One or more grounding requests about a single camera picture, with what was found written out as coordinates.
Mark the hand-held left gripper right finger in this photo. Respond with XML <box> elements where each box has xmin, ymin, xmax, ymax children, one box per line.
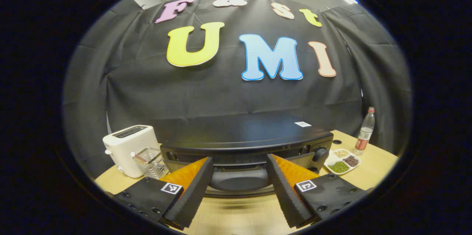
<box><xmin>266</xmin><ymin>153</ymin><xmax>367</xmax><ymax>229</ymax></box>

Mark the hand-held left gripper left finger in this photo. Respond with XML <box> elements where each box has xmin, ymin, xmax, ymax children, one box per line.
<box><xmin>112</xmin><ymin>156</ymin><xmax>214</xmax><ymax>230</ymax></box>

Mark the black electric oven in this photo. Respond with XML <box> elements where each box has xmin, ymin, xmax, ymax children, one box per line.
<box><xmin>160</xmin><ymin>113</ymin><xmax>334</xmax><ymax>198</ymax></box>

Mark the white divided bean plate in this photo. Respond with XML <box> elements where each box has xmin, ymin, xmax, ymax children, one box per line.
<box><xmin>324</xmin><ymin>149</ymin><xmax>362</xmax><ymax>175</ymax></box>

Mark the white toaster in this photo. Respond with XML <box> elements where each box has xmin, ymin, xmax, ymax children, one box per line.
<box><xmin>103</xmin><ymin>125</ymin><xmax>162</xmax><ymax>179</ymax></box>

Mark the clear bottle with red label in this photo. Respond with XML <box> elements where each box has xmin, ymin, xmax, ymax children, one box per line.
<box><xmin>353</xmin><ymin>107</ymin><xmax>376</xmax><ymax>156</ymax></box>

